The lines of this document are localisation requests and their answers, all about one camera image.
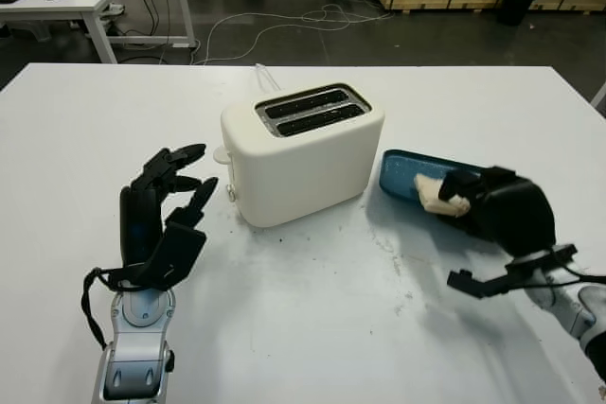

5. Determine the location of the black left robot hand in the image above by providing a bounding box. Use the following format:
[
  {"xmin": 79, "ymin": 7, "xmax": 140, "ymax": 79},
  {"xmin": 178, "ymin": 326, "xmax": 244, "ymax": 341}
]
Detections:
[{"xmin": 117, "ymin": 142, "xmax": 220, "ymax": 267}]

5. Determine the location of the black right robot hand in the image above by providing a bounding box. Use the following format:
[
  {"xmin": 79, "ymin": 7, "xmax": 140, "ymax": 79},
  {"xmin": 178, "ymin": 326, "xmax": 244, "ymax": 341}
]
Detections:
[{"xmin": 437, "ymin": 166, "xmax": 556, "ymax": 258}]

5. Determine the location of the slice of white bread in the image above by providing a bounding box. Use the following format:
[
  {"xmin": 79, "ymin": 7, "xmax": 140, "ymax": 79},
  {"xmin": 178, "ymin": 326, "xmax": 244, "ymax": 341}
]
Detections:
[{"xmin": 414, "ymin": 174, "xmax": 472, "ymax": 217}]

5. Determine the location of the cream two-slot toaster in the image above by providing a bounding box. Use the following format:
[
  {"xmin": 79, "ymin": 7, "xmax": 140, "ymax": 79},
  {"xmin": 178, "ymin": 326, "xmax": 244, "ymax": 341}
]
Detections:
[{"xmin": 212, "ymin": 82, "xmax": 386, "ymax": 229}]

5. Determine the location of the blue plastic tray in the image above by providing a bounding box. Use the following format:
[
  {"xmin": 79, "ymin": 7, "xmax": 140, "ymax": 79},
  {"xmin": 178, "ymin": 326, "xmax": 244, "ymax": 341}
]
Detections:
[{"xmin": 377, "ymin": 149, "xmax": 498, "ymax": 235}]

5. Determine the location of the black trash bin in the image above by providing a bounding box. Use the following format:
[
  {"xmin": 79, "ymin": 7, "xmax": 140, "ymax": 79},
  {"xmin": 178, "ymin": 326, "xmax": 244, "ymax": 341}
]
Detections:
[{"xmin": 495, "ymin": 0, "xmax": 540, "ymax": 26}]

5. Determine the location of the white office desk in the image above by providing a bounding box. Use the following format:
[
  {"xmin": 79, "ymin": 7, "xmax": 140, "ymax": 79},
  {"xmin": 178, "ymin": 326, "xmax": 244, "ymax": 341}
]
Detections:
[{"xmin": 0, "ymin": 0, "xmax": 198, "ymax": 64}]

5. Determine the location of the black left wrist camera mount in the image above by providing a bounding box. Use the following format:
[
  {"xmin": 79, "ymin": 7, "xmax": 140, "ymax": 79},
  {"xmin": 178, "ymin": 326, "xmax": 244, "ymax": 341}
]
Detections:
[{"xmin": 101, "ymin": 221, "xmax": 209, "ymax": 292}]

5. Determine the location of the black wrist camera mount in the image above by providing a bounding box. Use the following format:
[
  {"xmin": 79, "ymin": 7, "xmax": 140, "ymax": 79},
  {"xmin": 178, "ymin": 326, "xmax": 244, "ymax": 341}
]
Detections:
[
  {"xmin": 101, "ymin": 221, "xmax": 209, "ymax": 292},
  {"xmin": 447, "ymin": 243, "xmax": 579, "ymax": 300}
]

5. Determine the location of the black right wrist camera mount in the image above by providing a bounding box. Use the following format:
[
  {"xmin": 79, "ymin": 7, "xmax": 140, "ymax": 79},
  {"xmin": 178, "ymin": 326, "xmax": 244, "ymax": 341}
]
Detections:
[{"xmin": 447, "ymin": 243, "xmax": 579, "ymax": 300}]

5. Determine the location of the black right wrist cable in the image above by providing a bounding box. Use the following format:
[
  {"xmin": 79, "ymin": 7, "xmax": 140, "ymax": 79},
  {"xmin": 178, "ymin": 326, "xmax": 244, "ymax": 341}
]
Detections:
[{"xmin": 544, "ymin": 252, "xmax": 606, "ymax": 290}]

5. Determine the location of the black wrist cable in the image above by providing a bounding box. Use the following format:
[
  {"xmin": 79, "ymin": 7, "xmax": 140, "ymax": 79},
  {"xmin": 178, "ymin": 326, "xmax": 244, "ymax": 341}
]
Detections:
[
  {"xmin": 544, "ymin": 252, "xmax": 606, "ymax": 290},
  {"xmin": 82, "ymin": 267, "xmax": 124, "ymax": 351}
]

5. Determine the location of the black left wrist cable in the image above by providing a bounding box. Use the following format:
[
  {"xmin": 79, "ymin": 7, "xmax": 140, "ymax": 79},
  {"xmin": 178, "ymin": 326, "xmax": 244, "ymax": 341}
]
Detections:
[{"xmin": 82, "ymin": 267, "xmax": 124, "ymax": 351}]

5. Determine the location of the grey metal frame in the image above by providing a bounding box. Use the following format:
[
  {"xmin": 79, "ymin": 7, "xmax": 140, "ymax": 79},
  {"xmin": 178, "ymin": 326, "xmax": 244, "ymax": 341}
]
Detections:
[{"xmin": 591, "ymin": 81, "xmax": 606, "ymax": 116}]

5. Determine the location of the white toaster power cord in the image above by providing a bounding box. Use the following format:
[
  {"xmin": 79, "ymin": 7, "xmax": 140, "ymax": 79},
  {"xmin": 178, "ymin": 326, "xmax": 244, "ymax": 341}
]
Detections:
[{"xmin": 254, "ymin": 62, "xmax": 285, "ymax": 93}]

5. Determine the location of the white cable on floor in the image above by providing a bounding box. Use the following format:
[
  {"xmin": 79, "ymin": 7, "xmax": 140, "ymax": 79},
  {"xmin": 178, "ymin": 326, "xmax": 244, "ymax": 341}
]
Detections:
[{"xmin": 191, "ymin": 2, "xmax": 394, "ymax": 66}]

